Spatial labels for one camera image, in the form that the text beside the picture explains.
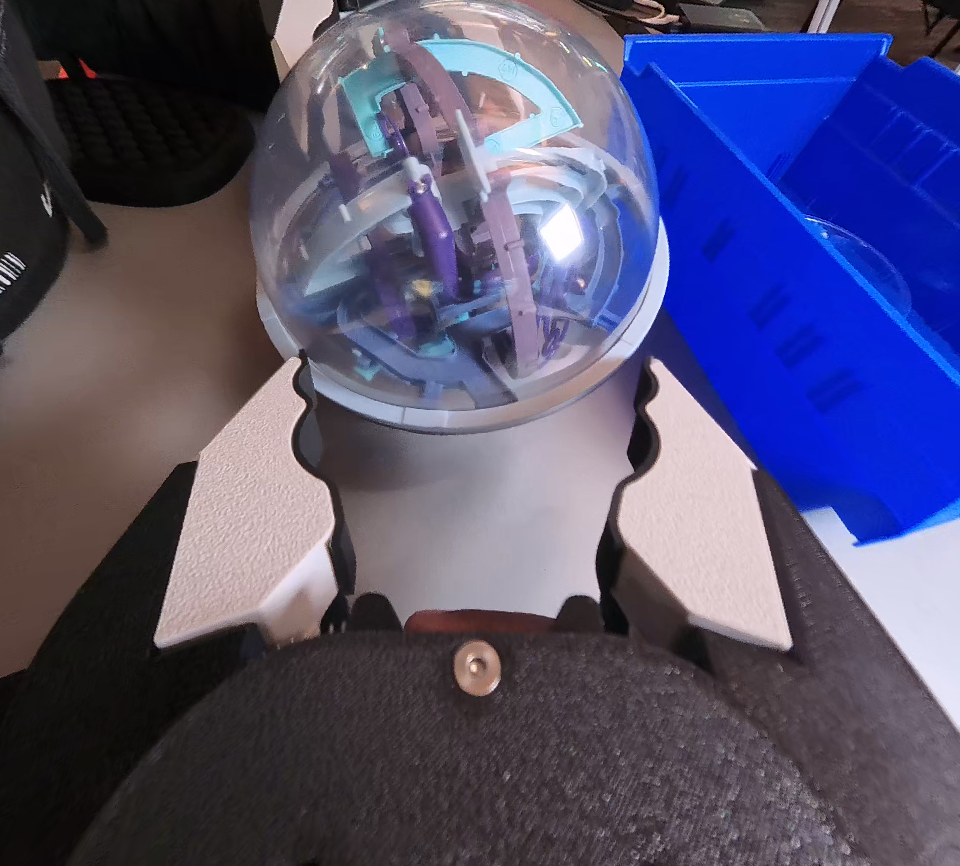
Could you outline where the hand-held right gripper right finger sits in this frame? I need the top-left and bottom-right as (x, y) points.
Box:
(602, 354), (796, 655)

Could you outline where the blue plastic bin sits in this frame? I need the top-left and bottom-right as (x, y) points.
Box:
(621, 32), (960, 548)

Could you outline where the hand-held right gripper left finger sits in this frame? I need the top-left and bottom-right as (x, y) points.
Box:
(152, 356), (357, 651)

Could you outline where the black mesh pad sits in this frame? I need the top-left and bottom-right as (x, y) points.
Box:
(46, 74), (258, 209)

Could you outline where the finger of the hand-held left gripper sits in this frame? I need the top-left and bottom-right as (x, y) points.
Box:
(272, 0), (339, 83)

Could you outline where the clear plastic maze ball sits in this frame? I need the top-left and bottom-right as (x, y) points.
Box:
(249, 0), (670, 434)

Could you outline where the black printed hoodie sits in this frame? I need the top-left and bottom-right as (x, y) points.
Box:
(0, 0), (112, 361)

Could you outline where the clear plastic ball stand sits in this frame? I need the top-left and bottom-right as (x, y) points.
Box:
(806, 215), (916, 338)

